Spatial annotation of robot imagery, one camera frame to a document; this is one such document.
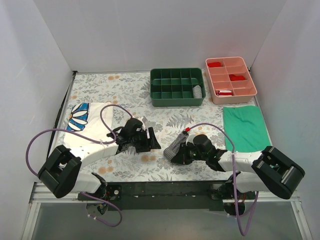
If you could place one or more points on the aluminium frame rail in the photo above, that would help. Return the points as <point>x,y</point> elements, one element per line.
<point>41,194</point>

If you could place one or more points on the green folded cloth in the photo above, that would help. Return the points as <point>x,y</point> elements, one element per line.
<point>246,129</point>

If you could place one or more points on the red rolled cloth middle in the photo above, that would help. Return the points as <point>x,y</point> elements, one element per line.
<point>234,77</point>

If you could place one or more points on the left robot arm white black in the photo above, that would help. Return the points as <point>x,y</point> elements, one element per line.
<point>61,172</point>

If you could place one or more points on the grey striped underwear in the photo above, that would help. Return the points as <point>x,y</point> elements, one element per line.
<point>197,92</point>
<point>171,151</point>

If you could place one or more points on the red rolled cloth top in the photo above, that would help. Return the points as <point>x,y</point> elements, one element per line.
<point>216,64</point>

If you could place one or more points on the red white rolled cloth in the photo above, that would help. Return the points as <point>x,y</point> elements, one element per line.
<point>224,92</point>

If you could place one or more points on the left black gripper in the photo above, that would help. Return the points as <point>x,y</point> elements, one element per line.
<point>147,139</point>

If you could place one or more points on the rolled grey striped underwear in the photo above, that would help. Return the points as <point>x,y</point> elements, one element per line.
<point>197,92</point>

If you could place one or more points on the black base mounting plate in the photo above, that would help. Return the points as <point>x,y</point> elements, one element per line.
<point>161,195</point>

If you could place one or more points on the dark green divided organizer tray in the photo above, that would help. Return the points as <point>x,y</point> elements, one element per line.
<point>173,87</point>

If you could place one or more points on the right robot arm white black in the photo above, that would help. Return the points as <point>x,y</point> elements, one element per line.
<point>268,170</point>

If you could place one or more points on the pink divided organizer tray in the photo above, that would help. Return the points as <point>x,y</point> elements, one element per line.
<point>229,80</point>

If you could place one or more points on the floral patterned table mat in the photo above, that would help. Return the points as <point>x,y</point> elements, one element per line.
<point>130,94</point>

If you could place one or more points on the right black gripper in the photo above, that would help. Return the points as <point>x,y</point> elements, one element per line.
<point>184,153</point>

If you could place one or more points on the white cloth with blue flower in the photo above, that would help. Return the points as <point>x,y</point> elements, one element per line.
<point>90,120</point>

